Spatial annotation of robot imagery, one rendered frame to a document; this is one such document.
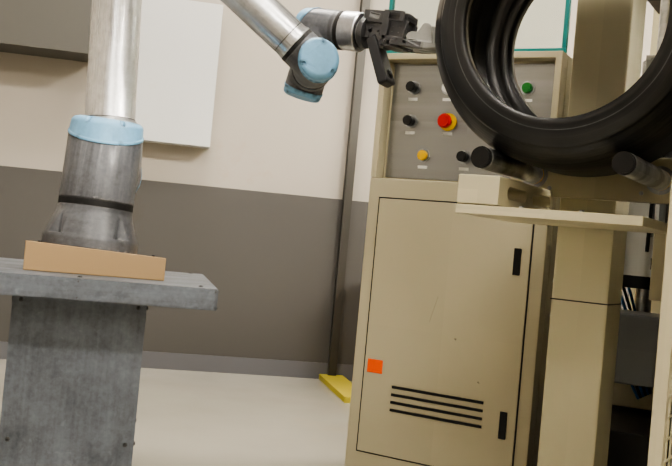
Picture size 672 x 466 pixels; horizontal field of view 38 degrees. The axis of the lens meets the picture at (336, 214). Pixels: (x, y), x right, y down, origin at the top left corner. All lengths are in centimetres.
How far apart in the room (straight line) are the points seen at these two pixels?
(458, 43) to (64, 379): 102
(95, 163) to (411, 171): 117
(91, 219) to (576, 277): 107
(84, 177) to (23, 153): 283
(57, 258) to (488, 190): 84
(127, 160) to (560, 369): 106
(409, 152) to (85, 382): 133
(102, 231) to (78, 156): 16
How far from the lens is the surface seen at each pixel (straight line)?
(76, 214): 196
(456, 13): 201
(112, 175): 196
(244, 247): 475
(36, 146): 478
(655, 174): 202
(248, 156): 478
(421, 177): 284
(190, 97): 466
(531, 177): 219
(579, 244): 225
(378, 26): 221
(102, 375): 192
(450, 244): 273
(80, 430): 194
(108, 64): 219
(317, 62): 208
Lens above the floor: 72
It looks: 1 degrees up
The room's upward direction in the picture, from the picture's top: 5 degrees clockwise
